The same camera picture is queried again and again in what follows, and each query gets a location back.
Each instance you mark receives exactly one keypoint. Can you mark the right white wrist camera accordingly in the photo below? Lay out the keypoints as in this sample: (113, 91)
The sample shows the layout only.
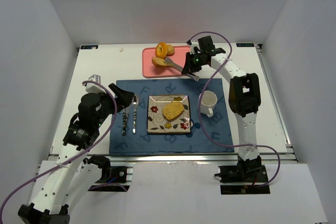
(194, 46)

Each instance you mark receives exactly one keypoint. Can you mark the small round bread bun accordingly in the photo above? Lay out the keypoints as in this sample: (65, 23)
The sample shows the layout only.
(170, 50)

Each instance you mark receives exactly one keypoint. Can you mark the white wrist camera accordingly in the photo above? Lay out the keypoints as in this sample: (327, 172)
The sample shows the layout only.
(194, 46)
(93, 88)

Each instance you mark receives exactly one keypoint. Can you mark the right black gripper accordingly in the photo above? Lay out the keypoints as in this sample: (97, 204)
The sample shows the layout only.
(190, 61)

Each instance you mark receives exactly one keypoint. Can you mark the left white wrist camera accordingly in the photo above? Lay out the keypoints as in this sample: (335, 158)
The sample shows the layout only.
(93, 88)

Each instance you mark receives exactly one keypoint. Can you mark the herb bread slice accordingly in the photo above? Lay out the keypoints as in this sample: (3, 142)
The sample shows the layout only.
(172, 110)
(158, 62)

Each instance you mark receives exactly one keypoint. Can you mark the blue letter-print placemat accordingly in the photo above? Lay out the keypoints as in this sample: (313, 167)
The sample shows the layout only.
(207, 135)

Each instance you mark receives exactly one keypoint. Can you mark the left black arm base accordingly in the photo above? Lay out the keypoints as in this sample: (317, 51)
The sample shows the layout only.
(113, 178)

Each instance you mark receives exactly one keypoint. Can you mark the silver knife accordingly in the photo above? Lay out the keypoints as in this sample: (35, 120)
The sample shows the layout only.
(125, 116)

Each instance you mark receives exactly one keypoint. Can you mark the aluminium table frame rail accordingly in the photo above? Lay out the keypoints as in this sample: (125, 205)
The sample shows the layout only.
(285, 158)

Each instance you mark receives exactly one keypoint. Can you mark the square floral ceramic plate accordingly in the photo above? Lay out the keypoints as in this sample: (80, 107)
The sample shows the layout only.
(158, 124)

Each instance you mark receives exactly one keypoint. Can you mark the silver spoon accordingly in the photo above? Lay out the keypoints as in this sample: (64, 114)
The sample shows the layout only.
(135, 104)

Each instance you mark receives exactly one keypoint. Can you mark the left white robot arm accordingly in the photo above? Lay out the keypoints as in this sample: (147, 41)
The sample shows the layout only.
(74, 172)

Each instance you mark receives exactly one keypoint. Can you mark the white ceramic mug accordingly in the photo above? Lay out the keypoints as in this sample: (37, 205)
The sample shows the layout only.
(208, 102)

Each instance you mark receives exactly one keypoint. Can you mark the silver metal tongs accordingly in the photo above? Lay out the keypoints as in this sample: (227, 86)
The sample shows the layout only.
(173, 65)

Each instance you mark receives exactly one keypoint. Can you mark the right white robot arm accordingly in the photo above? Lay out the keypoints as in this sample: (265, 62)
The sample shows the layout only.
(244, 97)

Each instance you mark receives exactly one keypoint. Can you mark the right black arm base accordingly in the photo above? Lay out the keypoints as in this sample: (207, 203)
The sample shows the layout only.
(247, 177)

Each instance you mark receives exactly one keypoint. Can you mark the orange glazed bread roll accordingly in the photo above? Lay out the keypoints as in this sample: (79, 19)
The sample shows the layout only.
(161, 50)

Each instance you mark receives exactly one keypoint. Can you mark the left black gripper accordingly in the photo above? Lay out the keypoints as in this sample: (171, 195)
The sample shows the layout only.
(115, 99)

